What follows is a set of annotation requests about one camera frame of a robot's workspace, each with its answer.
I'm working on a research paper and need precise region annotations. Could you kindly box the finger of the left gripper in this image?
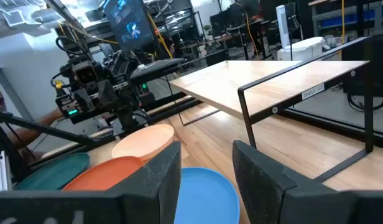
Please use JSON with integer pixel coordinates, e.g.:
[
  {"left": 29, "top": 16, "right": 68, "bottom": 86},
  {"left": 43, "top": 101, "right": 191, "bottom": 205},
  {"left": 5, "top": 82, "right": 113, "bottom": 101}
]
[
  {"left": 96, "top": 79, "right": 119, "bottom": 109},
  {"left": 81, "top": 88, "right": 96, "bottom": 113}
]

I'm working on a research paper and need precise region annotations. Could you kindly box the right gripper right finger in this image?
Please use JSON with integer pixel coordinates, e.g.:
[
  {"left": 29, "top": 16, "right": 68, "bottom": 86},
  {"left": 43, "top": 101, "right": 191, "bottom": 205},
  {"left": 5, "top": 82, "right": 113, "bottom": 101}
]
[{"left": 231, "top": 139, "right": 383, "bottom": 224}]

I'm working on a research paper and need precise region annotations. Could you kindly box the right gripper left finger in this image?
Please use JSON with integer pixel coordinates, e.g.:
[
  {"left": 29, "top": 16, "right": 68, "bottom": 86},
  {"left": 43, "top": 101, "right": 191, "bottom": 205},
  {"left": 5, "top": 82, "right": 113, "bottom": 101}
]
[{"left": 0, "top": 141, "right": 182, "bottom": 224}]

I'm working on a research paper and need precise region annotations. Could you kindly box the orange plate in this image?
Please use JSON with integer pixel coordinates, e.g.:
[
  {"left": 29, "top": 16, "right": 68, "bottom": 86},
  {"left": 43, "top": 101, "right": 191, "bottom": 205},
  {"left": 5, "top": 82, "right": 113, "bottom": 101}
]
[{"left": 63, "top": 156, "right": 145, "bottom": 192}]

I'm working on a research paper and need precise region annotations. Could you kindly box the peach plate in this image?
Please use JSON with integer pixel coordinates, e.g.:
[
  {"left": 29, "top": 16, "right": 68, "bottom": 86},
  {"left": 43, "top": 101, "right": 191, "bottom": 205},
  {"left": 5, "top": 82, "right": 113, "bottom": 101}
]
[{"left": 111, "top": 124, "right": 175, "bottom": 163}]

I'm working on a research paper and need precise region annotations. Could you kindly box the blue plate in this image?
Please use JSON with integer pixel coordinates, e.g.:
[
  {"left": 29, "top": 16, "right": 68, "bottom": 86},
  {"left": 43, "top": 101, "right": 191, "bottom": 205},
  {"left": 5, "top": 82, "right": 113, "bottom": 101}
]
[{"left": 173, "top": 167, "right": 241, "bottom": 224}]

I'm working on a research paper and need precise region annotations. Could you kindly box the dark teal plate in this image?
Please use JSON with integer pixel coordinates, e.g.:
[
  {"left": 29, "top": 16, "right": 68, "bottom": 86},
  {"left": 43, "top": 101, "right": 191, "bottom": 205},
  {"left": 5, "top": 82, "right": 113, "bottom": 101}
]
[{"left": 14, "top": 152, "right": 91, "bottom": 191}]

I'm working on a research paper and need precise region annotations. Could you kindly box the white shelf label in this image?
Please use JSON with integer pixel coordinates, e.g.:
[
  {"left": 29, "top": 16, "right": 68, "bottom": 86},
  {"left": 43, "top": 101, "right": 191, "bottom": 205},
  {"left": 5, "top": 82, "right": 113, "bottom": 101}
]
[{"left": 301, "top": 83, "right": 326, "bottom": 101}]

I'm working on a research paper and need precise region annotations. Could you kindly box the person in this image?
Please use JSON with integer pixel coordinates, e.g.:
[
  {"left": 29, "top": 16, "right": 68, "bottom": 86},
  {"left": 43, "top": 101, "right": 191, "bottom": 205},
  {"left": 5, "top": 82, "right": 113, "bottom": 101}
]
[{"left": 0, "top": 85, "right": 65, "bottom": 156}]

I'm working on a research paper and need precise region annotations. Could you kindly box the black desk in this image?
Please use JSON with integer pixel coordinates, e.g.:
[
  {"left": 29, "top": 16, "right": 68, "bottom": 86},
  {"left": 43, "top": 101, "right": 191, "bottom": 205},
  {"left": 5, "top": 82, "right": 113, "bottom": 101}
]
[{"left": 129, "top": 58, "right": 185, "bottom": 86}]

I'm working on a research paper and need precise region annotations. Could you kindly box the computer monitor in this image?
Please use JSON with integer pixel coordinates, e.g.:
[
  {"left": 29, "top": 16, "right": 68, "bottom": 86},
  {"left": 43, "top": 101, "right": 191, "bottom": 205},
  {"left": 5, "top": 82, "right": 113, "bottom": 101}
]
[{"left": 103, "top": 0, "right": 155, "bottom": 53}]

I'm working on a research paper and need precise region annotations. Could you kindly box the silver aluminium extrusion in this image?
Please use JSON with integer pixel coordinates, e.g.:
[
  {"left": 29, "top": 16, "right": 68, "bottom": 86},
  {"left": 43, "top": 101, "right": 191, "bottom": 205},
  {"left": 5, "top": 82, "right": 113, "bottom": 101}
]
[{"left": 0, "top": 151, "right": 13, "bottom": 192}]

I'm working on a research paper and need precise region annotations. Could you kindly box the black background workbench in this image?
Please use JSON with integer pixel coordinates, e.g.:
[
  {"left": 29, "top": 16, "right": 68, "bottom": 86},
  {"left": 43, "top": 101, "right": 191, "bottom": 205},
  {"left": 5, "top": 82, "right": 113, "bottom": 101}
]
[{"left": 209, "top": 12, "right": 273, "bottom": 60}]

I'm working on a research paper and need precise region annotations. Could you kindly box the white plastic bin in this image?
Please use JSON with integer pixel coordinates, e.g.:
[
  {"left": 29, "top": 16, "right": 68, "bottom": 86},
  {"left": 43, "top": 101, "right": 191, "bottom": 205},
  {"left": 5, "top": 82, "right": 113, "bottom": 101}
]
[{"left": 277, "top": 36, "right": 326, "bottom": 62}]

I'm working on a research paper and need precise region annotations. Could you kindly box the white tower fan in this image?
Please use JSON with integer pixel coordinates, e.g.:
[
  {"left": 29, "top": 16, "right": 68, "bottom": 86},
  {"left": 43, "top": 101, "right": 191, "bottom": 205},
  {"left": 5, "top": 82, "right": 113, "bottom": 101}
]
[{"left": 275, "top": 4, "right": 292, "bottom": 50}]

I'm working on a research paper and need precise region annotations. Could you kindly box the storage rack with blue bins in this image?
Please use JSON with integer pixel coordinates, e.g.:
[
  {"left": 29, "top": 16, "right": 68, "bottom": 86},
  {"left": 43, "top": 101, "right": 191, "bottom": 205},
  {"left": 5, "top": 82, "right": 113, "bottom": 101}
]
[{"left": 308, "top": 0, "right": 383, "bottom": 35}]

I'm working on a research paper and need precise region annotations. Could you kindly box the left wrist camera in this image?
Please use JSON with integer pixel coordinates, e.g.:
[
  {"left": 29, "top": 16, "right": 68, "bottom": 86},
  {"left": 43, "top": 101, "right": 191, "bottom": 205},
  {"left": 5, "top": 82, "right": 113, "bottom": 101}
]
[{"left": 72, "top": 60, "right": 101, "bottom": 87}]

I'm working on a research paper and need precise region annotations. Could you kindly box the black metal table frame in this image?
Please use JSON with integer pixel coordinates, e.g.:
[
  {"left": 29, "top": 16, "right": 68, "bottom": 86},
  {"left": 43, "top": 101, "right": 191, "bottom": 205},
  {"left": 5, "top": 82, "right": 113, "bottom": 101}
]
[{"left": 0, "top": 91, "right": 383, "bottom": 162}]

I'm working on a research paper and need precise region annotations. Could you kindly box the yellow hanging cable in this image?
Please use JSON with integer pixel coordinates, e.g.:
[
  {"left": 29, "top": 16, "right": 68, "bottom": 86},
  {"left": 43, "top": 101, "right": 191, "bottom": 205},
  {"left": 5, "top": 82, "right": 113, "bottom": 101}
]
[
  {"left": 147, "top": 12, "right": 174, "bottom": 60},
  {"left": 244, "top": 11, "right": 260, "bottom": 57}
]

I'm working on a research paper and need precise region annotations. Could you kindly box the wooden shelf with black frame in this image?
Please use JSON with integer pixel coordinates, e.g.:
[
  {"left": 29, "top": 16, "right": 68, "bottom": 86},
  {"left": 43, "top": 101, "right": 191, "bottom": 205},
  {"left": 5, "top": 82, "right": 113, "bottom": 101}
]
[{"left": 168, "top": 35, "right": 376, "bottom": 183}]

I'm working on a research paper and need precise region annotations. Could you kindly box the coiled black cable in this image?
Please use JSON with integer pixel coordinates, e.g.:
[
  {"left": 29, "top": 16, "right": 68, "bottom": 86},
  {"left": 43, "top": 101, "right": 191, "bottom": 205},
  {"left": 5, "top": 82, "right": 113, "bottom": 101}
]
[{"left": 346, "top": 92, "right": 383, "bottom": 113}]

